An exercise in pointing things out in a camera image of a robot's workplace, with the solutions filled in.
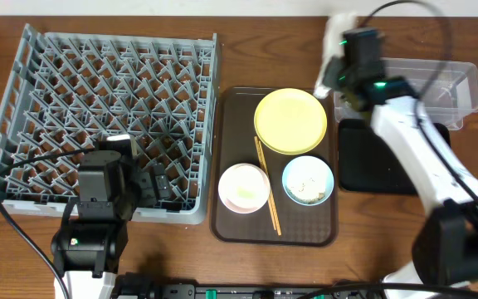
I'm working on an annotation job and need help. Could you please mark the white paper napkin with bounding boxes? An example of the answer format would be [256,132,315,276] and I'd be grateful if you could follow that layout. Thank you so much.
[313,12,357,100]

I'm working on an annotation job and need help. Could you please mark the yellow round plate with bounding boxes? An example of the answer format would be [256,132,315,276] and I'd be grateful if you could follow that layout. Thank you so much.
[254,88,327,155]

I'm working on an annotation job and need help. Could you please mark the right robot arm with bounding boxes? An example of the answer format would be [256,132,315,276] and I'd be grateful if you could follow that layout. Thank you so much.
[315,22,478,298]

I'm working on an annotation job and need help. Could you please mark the light blue bowl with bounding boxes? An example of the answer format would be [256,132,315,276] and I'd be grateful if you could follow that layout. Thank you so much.
[281,155,335,207]

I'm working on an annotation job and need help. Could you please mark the white pink cup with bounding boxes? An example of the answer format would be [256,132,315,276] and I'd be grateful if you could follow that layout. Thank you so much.
[217,163,267,214]

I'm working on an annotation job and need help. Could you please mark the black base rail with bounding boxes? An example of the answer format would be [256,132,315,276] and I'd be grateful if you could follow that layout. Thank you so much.
[110,272,389,299]

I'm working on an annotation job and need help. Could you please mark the clear plastic waste bin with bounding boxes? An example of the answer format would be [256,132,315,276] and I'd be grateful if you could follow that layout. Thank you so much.
[333,56,478,131]

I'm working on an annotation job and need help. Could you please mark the grey plastic dishwasher rack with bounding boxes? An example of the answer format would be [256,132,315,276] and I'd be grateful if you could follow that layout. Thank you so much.
[0,26,221,225]

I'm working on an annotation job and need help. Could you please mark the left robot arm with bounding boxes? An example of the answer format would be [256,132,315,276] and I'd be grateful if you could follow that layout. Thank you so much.
[51,150,172,298]

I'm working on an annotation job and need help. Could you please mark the left wooden chopstick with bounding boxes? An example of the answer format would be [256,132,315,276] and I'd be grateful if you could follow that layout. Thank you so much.
[254,136,278,232]

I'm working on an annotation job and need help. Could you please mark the white rice leftovers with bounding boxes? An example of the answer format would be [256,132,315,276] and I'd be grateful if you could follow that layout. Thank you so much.
[287,176,326,204]

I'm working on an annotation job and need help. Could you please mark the brown plastic serving tray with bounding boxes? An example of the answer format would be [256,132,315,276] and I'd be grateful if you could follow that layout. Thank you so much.
[211,86,339,247]

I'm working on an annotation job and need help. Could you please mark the wooden chopstick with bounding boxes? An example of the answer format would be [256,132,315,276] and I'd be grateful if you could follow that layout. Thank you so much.
[254,136,282,236]
[254,136,278,232]

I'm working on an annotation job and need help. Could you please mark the black waste tray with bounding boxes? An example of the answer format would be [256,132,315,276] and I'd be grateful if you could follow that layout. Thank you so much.
[337,118,451,196]

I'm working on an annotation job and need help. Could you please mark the right wooden chopstick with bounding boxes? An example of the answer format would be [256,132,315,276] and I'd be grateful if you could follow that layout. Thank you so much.
[254,136,282,236]

